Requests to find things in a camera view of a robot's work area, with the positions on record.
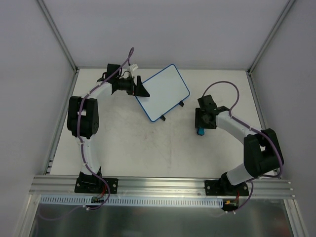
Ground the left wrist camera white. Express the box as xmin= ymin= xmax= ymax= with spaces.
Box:
xmin=127 ymin=64 xmax=138 ymax=78

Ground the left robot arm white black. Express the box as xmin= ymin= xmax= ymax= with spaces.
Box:
xmin=67 ymin=64 xmax=150 ymax=193

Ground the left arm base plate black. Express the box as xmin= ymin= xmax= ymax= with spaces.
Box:
xmin=74 ymin=172 xmax=119 ymax=194

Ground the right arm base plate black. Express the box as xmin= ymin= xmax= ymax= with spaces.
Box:
xmin=204 ymin=180 xmax=249 ymax=197

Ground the right aluminium frame post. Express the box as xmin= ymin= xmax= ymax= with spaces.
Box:
xmin=247 ymin=0 xmax=296 ymax=74

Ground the blue framed whiteboard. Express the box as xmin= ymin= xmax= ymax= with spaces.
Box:
xmin=136 ymin=64 xmax=190 ymax=122

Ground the aluminium mounting rail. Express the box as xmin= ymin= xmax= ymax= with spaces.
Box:
xmin=29 ymin=175 xmax=296 ymax=199

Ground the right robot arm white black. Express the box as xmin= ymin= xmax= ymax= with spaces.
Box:
xmin=195 ymin=95 xmax=284 ymax=196

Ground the blue whiteboard eraser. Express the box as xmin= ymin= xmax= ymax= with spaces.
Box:
xmin=197 ymin=128 xmax=205 ymax=136

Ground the aluminium frame post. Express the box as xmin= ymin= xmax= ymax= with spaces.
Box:
xmin=247 ymin=0 xmax=296 ymax=74
xmin=36 ymin=0 xmax=78 ymax=72

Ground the left aluminium frame post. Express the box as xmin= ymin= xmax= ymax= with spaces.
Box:
xmin=36 ymin=0 xmax=78 ymax=72

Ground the white slotted cable duct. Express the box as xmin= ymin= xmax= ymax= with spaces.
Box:
xmin=39 ymin=195 xmax=224 ymax=208

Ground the whiteboard stand black white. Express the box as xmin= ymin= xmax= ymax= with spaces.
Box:
xmin=160 ymin=101 xmax=184 ymax=121

